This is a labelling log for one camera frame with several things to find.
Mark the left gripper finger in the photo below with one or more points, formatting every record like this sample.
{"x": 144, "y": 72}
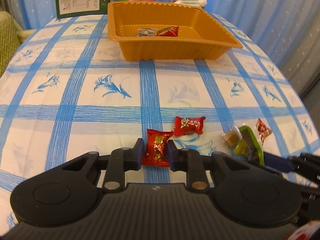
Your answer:
{"x": 277, "y": 163}
{"x": 305, "y": 163}

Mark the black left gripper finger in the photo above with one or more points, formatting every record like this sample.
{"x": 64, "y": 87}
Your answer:
{"x": 192, "y": 163}
{"x": 118, "y": 162}

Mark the small red candy packet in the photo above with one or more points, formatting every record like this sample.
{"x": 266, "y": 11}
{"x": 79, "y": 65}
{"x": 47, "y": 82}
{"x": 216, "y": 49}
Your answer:
{"x": 156, "y": 148}

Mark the small red candy top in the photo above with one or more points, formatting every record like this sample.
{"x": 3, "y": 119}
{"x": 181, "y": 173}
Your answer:
{"x": 185, "y": 126}

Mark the white green snack bag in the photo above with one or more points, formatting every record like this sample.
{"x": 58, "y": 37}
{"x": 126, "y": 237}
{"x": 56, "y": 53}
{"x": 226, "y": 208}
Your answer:
{"x": 250, "y": 146}

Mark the red gold foil candy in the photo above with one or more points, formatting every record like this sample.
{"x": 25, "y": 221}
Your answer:
{"x": 263, "y": 130}

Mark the clear brown candy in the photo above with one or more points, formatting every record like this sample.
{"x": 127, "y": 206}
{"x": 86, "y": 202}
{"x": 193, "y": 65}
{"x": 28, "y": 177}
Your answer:
{"x": 232, "y": 137}

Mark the large red snack packet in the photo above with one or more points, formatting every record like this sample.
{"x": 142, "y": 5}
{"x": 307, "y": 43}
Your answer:
{"x": 171, "y": 31}

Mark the clear dark snack packet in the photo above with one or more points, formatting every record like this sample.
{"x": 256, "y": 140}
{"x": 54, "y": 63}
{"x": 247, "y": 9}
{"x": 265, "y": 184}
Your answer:
{"x": 146, "y": 32}

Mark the blue checked floral tablecloth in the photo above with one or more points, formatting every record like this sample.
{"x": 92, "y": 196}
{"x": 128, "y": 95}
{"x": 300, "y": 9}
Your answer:
{"x": 68, "y": 90}

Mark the orange plastic tray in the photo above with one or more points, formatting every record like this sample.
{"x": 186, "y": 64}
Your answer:
{"x": 200, "y": 36}

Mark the blue star curtain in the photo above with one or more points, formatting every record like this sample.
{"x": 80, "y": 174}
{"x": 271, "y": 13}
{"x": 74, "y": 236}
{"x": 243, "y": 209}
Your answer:
{"x": 286, "y": 30}

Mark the pale green sofa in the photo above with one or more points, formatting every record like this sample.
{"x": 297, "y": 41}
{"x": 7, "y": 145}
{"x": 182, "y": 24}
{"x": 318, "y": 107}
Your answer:
{"x": 15, "y": 27}

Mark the green chevron cushion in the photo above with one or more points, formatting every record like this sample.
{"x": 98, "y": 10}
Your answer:
{"x": 8, "y": 40}

